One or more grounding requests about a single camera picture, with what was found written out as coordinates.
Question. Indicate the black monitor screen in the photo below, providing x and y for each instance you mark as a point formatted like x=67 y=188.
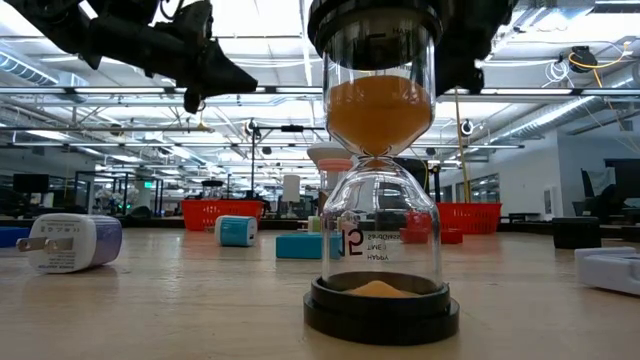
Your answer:
x=627 y=177
x=30 y=183

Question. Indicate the blue rectangular eraser block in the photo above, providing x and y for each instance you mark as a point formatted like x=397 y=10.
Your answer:
x=12 y=237

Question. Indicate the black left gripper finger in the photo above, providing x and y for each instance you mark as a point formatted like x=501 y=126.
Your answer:
x=225 y=87
x=222 y=67

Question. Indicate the teal rectangular eraser block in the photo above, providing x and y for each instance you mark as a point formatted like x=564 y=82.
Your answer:
x=300 y=246

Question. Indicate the black wall charger cube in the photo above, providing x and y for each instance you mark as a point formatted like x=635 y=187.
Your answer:
x=575 y=232

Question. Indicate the teal white wall charger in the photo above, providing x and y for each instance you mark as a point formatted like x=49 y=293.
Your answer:
x=235 y=232

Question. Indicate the white cylindrical background lamp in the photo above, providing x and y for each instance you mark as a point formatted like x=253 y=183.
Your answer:
x=291 y=188

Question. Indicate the purple white wall charger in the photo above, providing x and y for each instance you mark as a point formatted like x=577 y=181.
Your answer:
x=75 y=245

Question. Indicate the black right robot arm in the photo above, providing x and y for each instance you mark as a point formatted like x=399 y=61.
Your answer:
x=480 y=25

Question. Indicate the white small digital clock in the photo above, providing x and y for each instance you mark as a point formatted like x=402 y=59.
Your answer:
x=610 y=272

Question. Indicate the black camera stand pole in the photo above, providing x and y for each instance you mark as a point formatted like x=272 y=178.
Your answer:
x=252 y=165

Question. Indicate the small red plastic basket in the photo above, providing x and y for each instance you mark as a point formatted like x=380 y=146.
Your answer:
x=470 y=215
x=230 y=212

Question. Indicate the round black white ceiling camera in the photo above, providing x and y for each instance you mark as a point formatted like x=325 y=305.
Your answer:
x=466 y=127
x=250 y=127

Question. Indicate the black aluminium table frame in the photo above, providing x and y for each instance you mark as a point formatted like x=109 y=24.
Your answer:
x=165 y=223

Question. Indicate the black capped white sand hourglass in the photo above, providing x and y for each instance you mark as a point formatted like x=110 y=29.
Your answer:
x=212 y=183

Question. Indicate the large orange sand hourglass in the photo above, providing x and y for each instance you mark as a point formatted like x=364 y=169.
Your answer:
x=380 y=320

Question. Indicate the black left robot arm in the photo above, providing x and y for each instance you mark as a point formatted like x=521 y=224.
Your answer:
x=115 y=45

